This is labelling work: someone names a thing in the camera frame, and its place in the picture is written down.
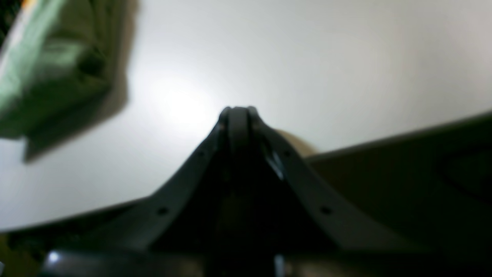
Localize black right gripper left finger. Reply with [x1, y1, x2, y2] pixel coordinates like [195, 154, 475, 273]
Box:
[39, 107, 241, 277]

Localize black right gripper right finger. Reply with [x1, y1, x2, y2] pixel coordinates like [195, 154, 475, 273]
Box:
[240, 107, 426, 277]

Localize green t-shirt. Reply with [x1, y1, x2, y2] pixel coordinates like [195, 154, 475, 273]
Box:
[1, 0, 128, 140]

